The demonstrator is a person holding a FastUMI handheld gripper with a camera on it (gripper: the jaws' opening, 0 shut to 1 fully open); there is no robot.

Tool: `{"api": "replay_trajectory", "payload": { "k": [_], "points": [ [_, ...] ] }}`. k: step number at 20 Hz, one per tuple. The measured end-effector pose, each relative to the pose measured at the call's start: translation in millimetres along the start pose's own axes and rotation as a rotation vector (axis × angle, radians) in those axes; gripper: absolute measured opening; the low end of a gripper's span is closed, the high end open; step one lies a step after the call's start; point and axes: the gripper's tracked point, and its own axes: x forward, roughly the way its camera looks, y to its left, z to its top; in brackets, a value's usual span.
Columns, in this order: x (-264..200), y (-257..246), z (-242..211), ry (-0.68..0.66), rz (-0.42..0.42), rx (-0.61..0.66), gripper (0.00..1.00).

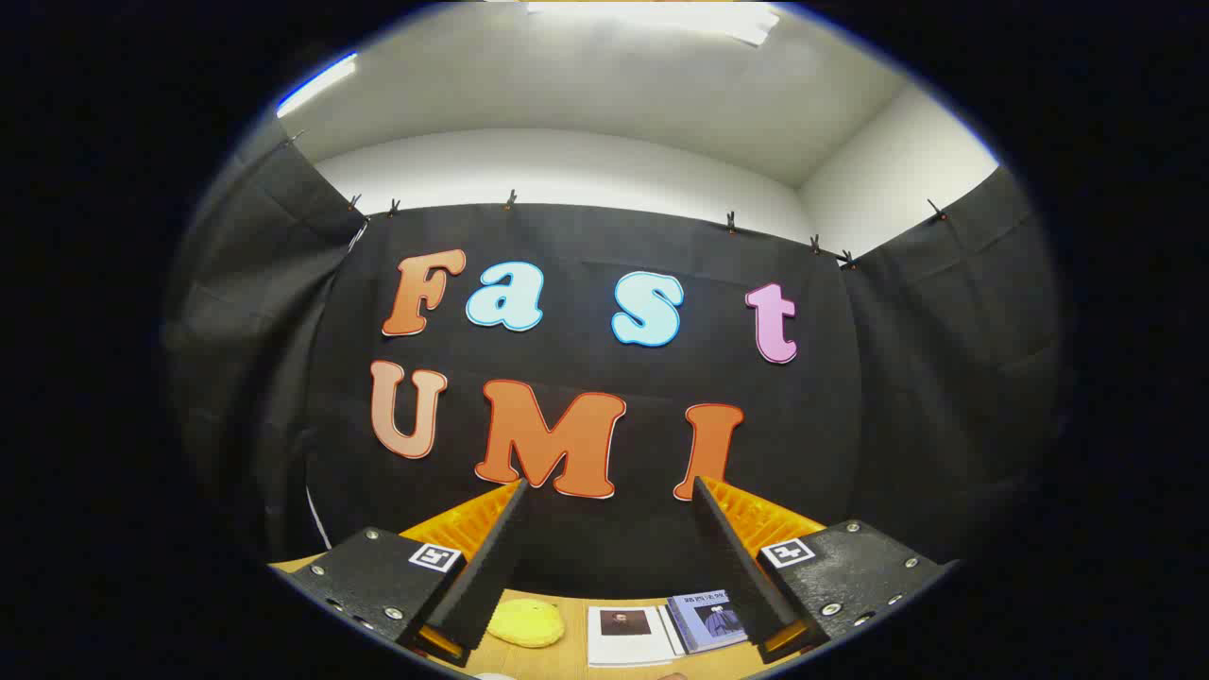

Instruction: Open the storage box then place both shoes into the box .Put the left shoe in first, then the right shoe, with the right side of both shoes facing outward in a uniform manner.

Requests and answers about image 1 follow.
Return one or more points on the yellow round plush toy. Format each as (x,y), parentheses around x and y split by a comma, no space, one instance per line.
(525,623)

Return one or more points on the plain black curtain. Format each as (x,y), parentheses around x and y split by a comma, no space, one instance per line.
(954,359)
(255,312)

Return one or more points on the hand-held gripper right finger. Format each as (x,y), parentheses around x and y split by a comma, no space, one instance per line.
(732,567)

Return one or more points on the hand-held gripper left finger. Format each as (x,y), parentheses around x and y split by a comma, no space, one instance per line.
(491,557)

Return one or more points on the row of black cloth clips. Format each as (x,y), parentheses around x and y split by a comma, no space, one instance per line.
(510,198)

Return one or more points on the blue portrait book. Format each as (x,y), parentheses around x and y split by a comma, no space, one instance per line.
(708,619)

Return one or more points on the black backdrop cloth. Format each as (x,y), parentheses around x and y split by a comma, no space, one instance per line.
(586,246)

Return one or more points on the white portrait book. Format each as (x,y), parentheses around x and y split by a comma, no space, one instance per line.
(628,647)

